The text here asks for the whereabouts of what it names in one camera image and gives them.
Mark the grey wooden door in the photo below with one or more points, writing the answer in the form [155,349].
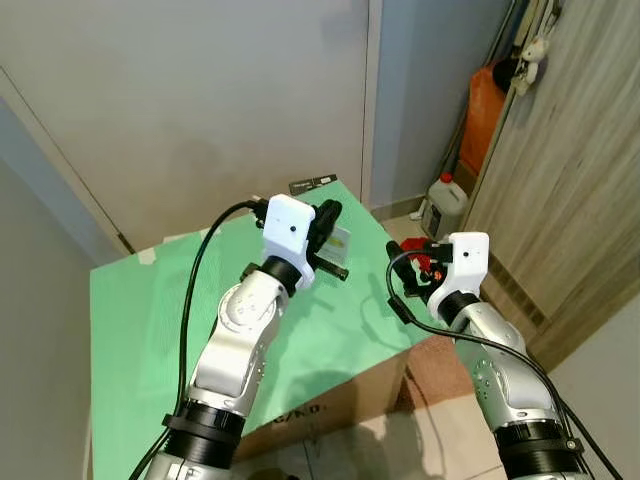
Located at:
[580,170]

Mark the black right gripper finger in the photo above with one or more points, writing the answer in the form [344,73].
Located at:
[398,255]

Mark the brown floor rug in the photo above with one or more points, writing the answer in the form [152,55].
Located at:
[445,375]

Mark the white jug with red cap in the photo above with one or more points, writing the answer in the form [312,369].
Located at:
[447,205]

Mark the black label card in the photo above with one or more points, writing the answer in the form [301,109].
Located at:
[313,184]

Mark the brown cardboard box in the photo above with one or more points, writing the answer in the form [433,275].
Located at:
[340,405]

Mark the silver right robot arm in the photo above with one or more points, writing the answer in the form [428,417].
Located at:
[510,385]

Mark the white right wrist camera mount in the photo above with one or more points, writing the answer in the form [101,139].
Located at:
[468,262]

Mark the green table mat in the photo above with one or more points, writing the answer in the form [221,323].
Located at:
[330,330]

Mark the door vent grille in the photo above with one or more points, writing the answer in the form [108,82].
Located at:
[520,295]

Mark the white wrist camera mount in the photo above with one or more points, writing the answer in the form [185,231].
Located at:
[468,262]
[285,228]

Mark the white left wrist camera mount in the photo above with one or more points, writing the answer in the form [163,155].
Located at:
[285,228]

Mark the orange bag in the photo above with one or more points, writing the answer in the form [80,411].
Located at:
[482,130]

